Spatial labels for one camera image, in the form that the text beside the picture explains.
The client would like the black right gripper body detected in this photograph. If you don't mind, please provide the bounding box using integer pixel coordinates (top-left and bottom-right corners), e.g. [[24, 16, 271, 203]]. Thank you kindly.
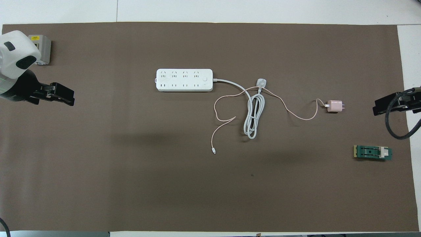
[[396, 86, 421, 114]]

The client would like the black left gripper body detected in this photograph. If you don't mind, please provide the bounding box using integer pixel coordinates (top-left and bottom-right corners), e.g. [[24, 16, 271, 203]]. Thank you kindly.
[[0, 70, 50, 105]]

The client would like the pink usb charger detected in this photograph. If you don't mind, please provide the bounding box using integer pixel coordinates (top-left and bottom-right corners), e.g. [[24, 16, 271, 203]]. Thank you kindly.
[[327, 100, 345, 113]]

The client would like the pink charging cable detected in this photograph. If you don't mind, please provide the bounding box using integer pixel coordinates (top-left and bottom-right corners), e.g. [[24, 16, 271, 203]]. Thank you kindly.
[[210, 86, 329, 154]]

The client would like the white power strip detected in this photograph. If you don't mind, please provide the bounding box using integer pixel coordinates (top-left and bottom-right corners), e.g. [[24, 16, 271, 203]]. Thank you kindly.
[[156, 68, 213, 92]]

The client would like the brown table mat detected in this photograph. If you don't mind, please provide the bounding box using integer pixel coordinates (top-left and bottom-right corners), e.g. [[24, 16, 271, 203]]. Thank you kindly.
[[0, 22, 419, 232]]

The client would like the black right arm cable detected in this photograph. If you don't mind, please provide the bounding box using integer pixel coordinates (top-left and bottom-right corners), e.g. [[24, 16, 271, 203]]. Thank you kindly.
[[385, 87, 421, 140]]

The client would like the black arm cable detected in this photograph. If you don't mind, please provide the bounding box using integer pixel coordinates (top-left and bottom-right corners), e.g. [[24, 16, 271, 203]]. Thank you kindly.
[[0, 217, 10, 237], [385, 87, 421, 140]]

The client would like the grey on-off switch box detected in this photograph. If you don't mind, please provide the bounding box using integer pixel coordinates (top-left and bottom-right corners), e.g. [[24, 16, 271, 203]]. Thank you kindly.
[[28, 35, 52, 65]]

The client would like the green knife switch yellow base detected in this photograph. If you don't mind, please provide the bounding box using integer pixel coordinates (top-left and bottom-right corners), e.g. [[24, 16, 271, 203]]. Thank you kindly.
[[353, 145, 393, 162]]

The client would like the white power cord with plug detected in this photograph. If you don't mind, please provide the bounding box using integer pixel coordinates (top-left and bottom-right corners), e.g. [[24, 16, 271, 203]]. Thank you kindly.
[[212, 78, 267, 140]]

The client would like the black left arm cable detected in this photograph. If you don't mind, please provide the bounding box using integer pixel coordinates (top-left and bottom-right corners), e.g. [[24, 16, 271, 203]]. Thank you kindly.
[[0, 217, 10, 237]]

